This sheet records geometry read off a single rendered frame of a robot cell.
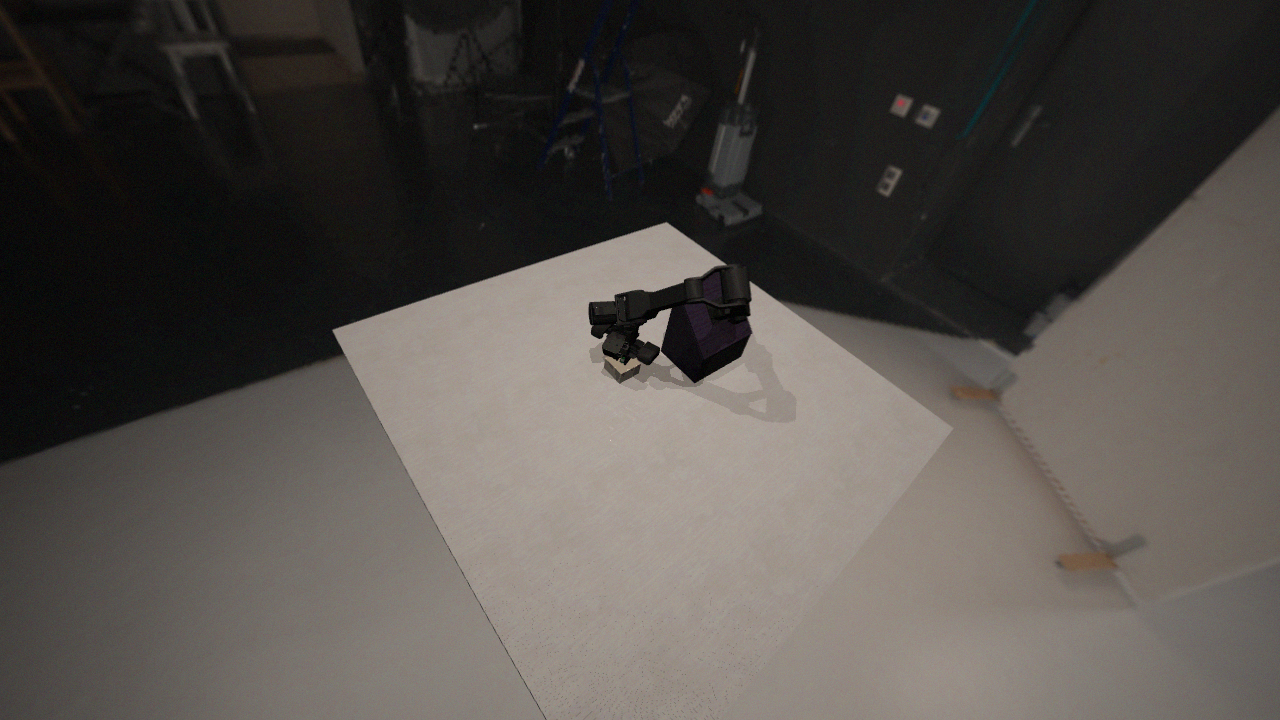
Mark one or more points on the tan rectangular block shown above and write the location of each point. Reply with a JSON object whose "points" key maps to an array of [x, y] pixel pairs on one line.
{"points": [[619, 371]]}

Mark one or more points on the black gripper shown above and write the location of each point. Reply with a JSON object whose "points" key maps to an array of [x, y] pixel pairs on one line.
{"points": [[645, 354]]}

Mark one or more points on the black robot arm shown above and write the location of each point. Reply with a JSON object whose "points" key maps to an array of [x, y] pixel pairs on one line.
{"points": [[640, 306]]}

